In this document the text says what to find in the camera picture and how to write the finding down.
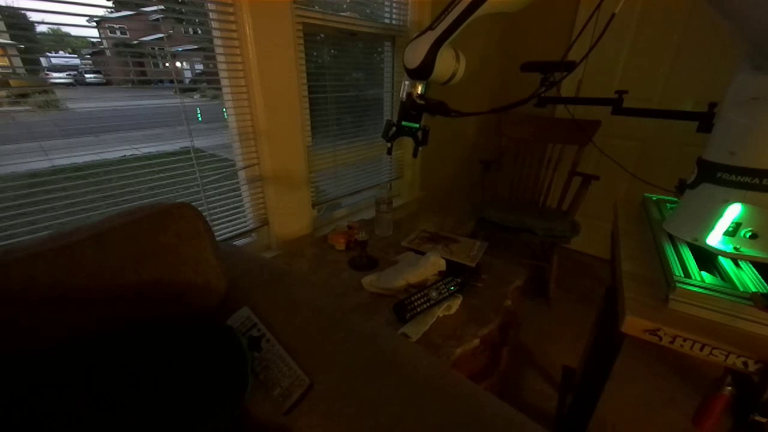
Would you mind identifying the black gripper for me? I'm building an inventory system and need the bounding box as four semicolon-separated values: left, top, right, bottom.
381;96;434;161

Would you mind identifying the clear plastic water bottle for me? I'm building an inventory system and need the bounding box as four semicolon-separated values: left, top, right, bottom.
372;195;398;238

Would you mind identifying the red bottle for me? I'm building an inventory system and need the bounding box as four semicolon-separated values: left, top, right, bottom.
691;369;739;432

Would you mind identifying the narrow white window blind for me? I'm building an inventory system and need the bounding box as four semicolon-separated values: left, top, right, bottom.
291;0;410;214

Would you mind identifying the orange toy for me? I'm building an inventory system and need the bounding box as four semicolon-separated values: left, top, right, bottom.
324;225;357;252

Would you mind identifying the black round stand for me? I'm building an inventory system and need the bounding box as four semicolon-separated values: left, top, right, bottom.
347;225;381;273

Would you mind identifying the white folded cloth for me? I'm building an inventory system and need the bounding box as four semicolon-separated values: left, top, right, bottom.
361;250;449;297

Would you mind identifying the wooden rocking chair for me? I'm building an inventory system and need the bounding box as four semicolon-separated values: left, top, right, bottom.
475;117;606;302

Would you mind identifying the black remote control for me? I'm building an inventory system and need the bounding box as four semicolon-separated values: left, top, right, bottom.
392;273;470;324

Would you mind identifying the white knitted towel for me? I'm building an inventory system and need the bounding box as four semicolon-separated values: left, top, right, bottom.
396;293;465;342

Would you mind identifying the brick apartment building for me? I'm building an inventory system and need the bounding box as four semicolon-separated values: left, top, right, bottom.
86;0;221;92

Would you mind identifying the wide white window blind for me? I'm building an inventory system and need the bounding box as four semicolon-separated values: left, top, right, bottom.
0;0;266;250

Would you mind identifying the green-lit robot cart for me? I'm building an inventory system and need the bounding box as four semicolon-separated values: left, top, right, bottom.
638;190;768;375

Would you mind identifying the brown sofa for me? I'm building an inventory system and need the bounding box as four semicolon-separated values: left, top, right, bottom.
0;200;548;432

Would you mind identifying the parked white van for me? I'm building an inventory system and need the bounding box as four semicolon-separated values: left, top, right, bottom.
39;50;84;86

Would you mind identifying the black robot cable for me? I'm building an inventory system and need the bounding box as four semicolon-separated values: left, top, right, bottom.
428;0;635;123

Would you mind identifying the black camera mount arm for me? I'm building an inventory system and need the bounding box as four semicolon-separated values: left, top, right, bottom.
518;58;719;134

